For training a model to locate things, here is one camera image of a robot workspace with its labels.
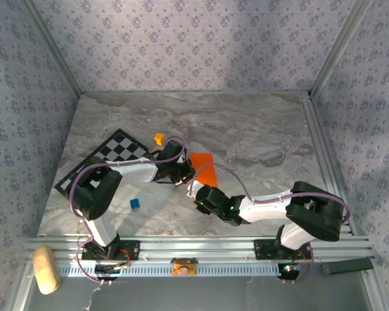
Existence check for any white slotted cable duct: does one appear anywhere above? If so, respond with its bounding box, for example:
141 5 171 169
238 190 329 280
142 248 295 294
56 262 281 278

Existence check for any long aluminium mounting rail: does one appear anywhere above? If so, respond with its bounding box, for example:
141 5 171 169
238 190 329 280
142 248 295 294
22 236 373 263

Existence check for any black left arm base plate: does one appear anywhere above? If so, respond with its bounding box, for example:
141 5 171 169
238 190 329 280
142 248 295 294
82 240 141 260

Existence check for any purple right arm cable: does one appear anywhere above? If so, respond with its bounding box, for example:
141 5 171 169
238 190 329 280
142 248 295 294
186 163 351 286

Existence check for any aluminium side rail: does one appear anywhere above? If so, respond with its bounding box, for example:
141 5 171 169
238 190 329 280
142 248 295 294
300 98 354 236

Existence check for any aluminium corner post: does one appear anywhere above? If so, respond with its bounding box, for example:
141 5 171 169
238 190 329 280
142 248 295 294
309 0 373 97
19 0 85 95

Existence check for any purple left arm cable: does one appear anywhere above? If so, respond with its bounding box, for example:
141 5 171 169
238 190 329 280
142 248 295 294
67 135 187 286

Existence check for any cartoon face figure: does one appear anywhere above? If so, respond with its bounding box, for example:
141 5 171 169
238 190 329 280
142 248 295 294
170 257 198 276

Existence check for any orange paper sheet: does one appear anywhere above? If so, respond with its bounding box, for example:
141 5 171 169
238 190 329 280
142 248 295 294
189 152 219 189

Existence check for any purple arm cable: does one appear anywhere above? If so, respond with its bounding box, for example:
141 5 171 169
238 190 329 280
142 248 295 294
67 135 187 286
186 163 351 286

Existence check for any black and white checkerboard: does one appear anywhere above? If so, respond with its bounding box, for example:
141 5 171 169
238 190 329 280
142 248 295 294
54 128 150 218

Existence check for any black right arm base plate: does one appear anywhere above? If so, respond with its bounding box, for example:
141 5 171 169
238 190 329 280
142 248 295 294
253 238 314 260

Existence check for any dark flat metal bar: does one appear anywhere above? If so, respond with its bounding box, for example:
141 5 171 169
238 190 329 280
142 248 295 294
322 258 374 275

